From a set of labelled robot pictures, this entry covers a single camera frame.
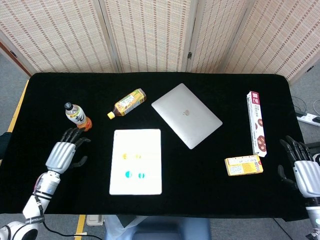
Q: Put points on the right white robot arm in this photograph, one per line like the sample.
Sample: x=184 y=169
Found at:
x=314 y=218

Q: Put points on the orange drink bottle black cap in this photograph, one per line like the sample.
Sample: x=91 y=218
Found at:
x=78 y=116

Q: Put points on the cyan token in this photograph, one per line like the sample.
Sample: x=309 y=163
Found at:
x=128 y=174
x=141 y=175

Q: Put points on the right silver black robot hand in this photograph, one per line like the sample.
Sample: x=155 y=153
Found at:
x=308 y=178

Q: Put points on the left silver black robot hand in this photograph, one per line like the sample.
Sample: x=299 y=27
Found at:
x=61 y=156

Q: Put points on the white floor socket box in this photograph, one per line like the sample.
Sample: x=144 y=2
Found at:
x=94 y=220

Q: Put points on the tea bottle yellow cap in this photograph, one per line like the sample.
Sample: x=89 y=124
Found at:
x=127 y=102

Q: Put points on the black screen hinge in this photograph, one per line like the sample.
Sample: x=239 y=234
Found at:
x=189 y=55

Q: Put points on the black tablecloth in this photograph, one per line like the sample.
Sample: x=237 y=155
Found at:
x=200 y=187

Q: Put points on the yellow floor tape strip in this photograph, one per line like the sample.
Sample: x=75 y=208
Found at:
x=80 y=223

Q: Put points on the orange token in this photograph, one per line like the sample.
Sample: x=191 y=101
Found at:
x=125 y=156
x=138 y=156

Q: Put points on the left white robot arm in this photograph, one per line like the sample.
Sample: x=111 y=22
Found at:
x=32 y=207

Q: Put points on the small yellow cardboard box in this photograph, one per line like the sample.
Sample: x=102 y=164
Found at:
x=243 y=165

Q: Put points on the white tablet board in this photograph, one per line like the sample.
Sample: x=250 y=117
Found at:
x=136 y=140

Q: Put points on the long red white cookie box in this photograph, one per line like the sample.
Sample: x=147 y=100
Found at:
x=257 y=122

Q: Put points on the white power strip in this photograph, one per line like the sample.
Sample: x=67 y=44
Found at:
x=310 y=118

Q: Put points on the silver closed laptop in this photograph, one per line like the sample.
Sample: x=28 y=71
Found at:
x=186 y=115

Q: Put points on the woven folding screen panel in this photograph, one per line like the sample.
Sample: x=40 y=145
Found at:
x=57 y=37
x=282 y=37
x=147 y=35
x=217 y=37

